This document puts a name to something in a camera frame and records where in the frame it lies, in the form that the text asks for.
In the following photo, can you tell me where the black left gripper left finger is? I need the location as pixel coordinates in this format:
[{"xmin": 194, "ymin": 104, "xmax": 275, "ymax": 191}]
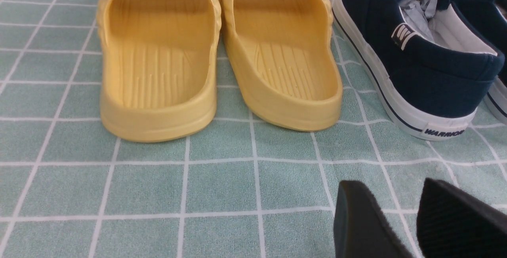
[{"xmin": 334, "ymin": 180, "xmax": 413, "ymax": 258}]

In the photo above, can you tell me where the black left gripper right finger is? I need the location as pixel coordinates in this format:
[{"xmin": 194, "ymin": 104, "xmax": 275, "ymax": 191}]
[{"xmin": 417, "ymin": 178, "xmax": 507, "ymax": 258}]

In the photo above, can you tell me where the navy slip-on shoe left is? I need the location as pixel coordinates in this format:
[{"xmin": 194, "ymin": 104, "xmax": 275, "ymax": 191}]
[{"xmin": 330, "ymin": 0, "xmax": 505, "ymax": 141}]

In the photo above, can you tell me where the navy slip-on shoe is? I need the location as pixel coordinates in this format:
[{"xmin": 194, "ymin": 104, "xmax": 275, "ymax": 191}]
[
  {"xmin": 450, "ymin": 0, "xmax": 507, "ymax": 125},
  {"xmin": 330, "ymin": 0, "xmax": 505, "ymax": 141}
]

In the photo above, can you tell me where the navy slip-on shoe right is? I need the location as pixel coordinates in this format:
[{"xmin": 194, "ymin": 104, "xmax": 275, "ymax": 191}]
[{"xmin": 450, "ymin": 0, "xmax": 507, "ymax": 125}]

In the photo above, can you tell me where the yellow slide slipper right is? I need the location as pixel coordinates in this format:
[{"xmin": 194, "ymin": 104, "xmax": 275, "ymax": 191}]
[{"xmin": 220, "ymin": 0, "xmax": 343, "ymax": 131}]

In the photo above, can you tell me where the yellow slide slipper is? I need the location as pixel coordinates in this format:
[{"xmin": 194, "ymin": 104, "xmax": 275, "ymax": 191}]
[
  {"xmin": 220, "ymin": 0, "xmax": 343, "ymax": 131},
  {"xmin": 96, "ymin": 0, "xmax": 221, "ymax": 142}
]

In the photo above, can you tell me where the yellow slide slipper left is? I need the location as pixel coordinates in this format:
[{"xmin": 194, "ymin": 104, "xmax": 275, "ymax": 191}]
[{"xmin": 96, "ymin": 0, "xmax": 221, "ymax": 142}]

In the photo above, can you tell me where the green checked cloth mat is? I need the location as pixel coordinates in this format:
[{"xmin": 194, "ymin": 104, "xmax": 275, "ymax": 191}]
[{"xmin": 0, "ymin": 0, "xmax": 507, "ymax": 258}]

